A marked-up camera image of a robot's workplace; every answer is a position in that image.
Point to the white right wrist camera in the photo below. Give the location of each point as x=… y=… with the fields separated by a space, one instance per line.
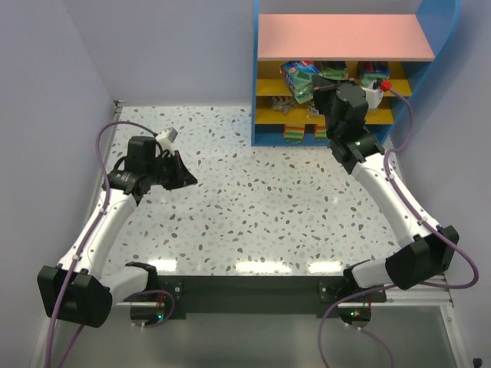
x=374 y=93

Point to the Scrub Daddy sponge pack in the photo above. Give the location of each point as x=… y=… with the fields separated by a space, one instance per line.
x=320 y=133
x=294 y=133

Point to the blue shelf unit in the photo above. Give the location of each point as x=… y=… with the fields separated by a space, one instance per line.
x=402 y=48

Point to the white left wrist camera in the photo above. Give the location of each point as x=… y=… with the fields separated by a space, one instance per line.
x=166 y=139

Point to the grey mesh sponge pack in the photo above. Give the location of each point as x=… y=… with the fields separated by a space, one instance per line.
x=375 y=106

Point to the pink striped sponge pack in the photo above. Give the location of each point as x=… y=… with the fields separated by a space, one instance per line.
x=282 y=104
x=312 y=110

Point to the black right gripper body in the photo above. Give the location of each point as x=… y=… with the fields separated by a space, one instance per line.
x=322 y=93

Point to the Vileda sponge pack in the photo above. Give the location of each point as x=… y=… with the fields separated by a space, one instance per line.
x=335 y=70
x=370 y=71
x=297 y=76

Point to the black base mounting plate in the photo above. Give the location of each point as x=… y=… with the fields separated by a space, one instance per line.
x=271 y=294

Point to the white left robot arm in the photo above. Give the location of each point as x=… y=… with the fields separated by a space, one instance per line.
x=74 y=290

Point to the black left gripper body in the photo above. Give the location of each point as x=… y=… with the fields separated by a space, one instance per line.
x=173 y=169

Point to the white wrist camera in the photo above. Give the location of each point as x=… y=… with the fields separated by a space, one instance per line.
x=166 y=139
x=374 y=93

